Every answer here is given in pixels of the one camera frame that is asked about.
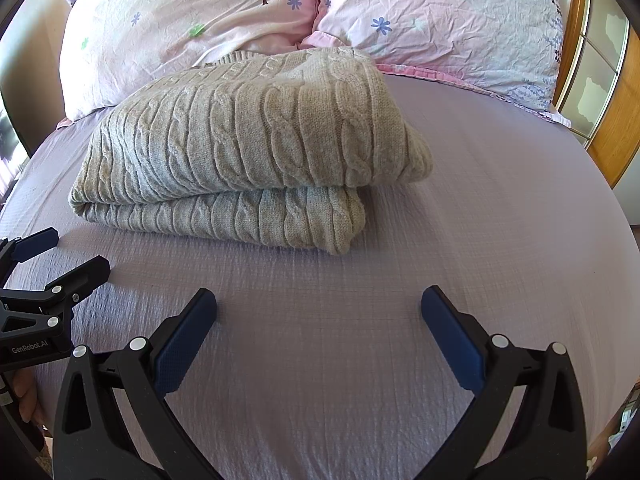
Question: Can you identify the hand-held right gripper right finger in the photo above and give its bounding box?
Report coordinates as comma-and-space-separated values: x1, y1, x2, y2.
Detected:
421, 286, 589, 480

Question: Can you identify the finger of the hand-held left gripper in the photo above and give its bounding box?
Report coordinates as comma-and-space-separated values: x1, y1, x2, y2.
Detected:
0, 227, 59, 272
0, 255, 112, 333

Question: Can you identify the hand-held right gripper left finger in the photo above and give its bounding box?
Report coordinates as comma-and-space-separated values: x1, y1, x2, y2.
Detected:
52, 288, 218, 480

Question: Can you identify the beige cable-knit sweater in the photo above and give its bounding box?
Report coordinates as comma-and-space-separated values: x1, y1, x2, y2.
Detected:
68, 46, 434, 256

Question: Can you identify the person's left hand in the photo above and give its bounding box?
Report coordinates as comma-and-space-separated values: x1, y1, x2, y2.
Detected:
9, 366, 47, 427

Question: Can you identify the lavender bed sheet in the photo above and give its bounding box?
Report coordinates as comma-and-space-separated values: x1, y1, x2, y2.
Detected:
0, 62, 635, 480

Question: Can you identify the pink pillow with tree print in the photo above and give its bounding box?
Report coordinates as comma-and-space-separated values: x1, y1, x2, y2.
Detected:
58, 0, 321, 124

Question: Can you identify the wooden headboard with glass panels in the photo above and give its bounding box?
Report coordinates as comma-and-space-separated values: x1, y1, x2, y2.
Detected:
550, 0, 640, 190

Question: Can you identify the pink pillow with flower print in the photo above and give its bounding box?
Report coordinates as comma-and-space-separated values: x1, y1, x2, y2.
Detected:
300, 0, 572, 127

